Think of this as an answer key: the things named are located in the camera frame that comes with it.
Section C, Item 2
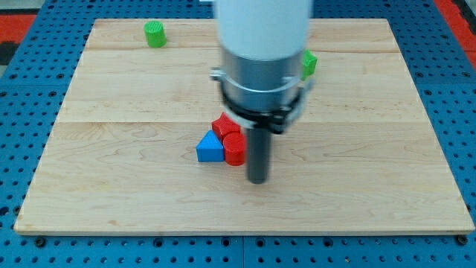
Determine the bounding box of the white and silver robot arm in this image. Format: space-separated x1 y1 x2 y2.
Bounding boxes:
211 0 312 134

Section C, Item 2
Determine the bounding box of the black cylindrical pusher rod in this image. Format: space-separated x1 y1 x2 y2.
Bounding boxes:
246 128 271 184

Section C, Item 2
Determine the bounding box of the blue triangle block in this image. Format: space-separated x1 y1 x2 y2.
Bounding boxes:
196 130 225 162

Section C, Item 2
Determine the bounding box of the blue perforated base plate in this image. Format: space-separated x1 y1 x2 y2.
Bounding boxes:
1 1 475 267

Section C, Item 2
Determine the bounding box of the red star block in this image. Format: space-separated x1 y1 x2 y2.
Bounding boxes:
211 112 241 141

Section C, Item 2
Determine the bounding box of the green star block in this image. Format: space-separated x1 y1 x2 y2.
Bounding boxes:
301 50 318 80

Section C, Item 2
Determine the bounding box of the green cylinder block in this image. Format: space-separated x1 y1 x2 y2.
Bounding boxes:
144 21 167 48

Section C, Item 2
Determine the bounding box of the wooden board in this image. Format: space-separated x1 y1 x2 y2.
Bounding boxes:
14 19 475 236

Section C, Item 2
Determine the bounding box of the red cylinder block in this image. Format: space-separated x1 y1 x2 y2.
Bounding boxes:
222 133 246 166

